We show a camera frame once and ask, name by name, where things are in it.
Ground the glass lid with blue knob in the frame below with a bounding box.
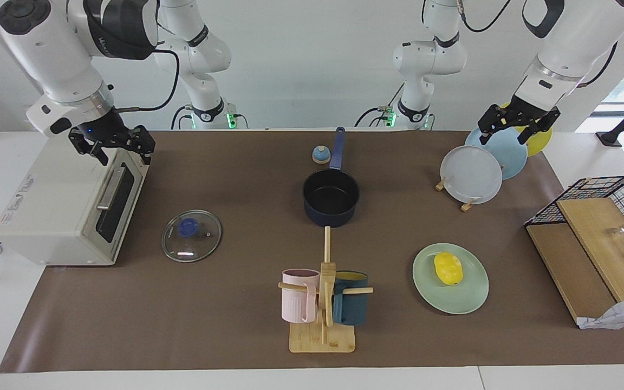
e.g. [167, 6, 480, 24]
[161, 210, 223, 263]

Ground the dark teal mug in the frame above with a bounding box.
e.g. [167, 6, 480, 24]
[333, 271, 369, 326]

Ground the light wooden board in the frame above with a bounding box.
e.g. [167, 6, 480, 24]
[556, 197, 624, 303]

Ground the brown wooden board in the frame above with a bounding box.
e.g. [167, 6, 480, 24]
[526, 223, 619, 326]

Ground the brown table mat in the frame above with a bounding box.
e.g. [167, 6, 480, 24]
[0, 130, 624, 373]

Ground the pink ribbed mug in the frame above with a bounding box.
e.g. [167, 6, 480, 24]
[282, 269, 320, 324]

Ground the wooden mug rack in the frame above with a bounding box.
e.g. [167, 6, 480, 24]
[278, 226, 374, 354]

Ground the white checked cloth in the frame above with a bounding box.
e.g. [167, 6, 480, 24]
[577, 294, 624, 330]

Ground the yellow plate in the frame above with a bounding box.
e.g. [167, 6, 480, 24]
[499, 102, 553, 158]

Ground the wooden plate rack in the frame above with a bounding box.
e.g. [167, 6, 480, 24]
[435, 176, 478, 212]

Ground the dark blue pot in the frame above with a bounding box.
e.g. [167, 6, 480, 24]
[302, 127, 361, 228]

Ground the grey plate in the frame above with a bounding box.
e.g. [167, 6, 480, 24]
[440, 145, 503, 205]

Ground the light blue plate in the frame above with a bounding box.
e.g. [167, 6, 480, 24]
[465, 123, 528, 180]

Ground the white toaster oven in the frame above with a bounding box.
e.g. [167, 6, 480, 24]
[0, 130, 150, 267]

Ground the green plate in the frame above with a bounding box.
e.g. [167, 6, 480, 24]
[412, 243, 490, 315]

